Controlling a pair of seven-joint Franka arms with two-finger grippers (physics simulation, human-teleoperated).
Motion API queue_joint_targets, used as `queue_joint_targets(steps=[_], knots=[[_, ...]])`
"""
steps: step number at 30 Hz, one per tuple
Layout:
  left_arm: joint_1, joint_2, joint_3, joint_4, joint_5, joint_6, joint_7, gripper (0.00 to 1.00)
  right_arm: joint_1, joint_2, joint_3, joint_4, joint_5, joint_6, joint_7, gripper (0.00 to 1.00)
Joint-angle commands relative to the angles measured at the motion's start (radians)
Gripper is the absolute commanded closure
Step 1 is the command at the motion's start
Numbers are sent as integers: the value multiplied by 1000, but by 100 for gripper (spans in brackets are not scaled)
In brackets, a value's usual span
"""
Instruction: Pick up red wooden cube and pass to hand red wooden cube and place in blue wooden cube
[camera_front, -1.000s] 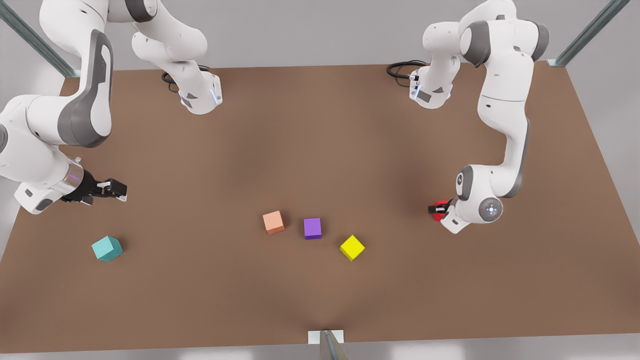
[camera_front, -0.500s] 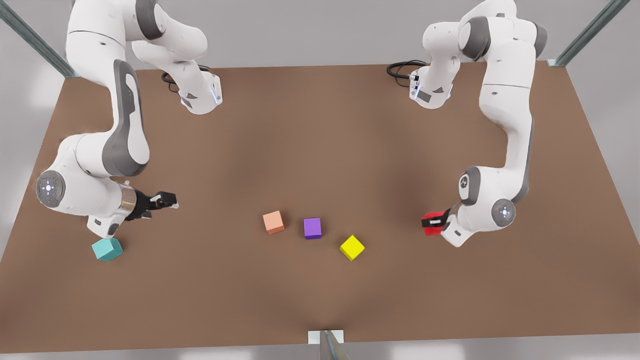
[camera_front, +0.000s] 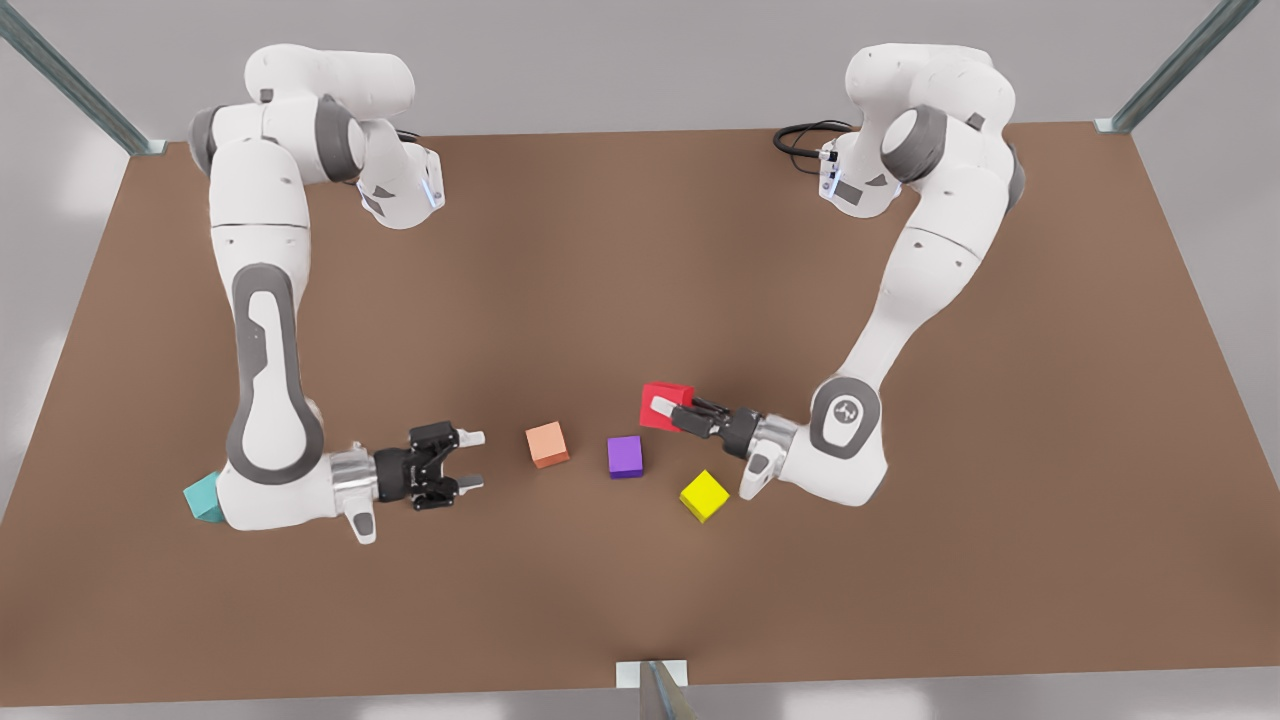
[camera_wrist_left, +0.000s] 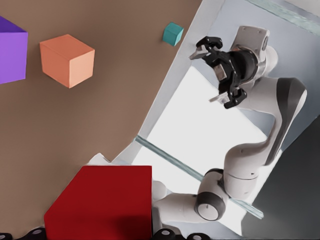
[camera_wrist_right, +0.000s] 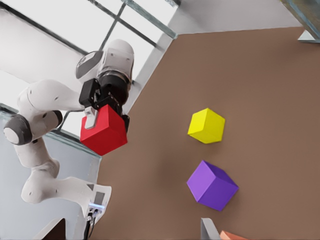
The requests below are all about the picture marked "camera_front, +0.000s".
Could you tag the silver frame post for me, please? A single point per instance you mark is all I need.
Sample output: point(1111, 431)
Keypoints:
point(1180, 65)
point(655, 690)
point(70, 80)

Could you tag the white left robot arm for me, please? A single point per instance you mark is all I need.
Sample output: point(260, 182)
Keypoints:
point(925, 280)

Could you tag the red wooden cube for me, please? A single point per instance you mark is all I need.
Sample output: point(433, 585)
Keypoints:
point(660, 424)

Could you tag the purple wooden cube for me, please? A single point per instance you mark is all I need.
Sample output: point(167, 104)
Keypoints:
point(625, 457)

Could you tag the yellow wooden cube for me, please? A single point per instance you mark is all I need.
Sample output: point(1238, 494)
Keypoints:
point(704, 496)

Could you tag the orange wooden cube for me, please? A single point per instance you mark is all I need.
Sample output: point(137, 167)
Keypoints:
point(548, 445)

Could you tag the teal blue wooden cube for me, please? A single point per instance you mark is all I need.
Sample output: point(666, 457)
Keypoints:
point(203, 499)

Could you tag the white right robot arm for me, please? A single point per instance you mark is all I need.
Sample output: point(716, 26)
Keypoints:
point(262, 250)

